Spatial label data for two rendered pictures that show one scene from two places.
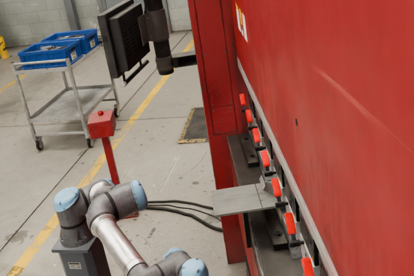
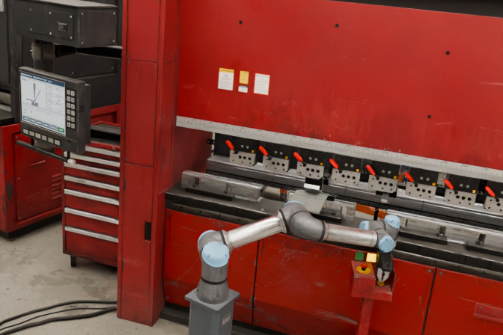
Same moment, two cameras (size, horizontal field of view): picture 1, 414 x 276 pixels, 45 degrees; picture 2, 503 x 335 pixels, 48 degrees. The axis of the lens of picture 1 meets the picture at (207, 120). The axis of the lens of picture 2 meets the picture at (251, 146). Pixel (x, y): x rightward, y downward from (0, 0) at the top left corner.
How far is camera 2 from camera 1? 2.98 m
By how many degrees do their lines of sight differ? 69
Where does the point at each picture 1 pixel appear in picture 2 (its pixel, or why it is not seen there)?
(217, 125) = (162, 182)
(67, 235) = (224, 288)
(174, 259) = (376, 223)
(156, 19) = not seen: hidden behind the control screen
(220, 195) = not seen: hidden behind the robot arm
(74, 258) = (227, 309)
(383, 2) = not seen: outside the picture
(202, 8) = (168, 73)
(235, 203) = (311, 204)
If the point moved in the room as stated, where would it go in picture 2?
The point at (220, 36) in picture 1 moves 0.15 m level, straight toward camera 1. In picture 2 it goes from (171, 99) to (194, 103)
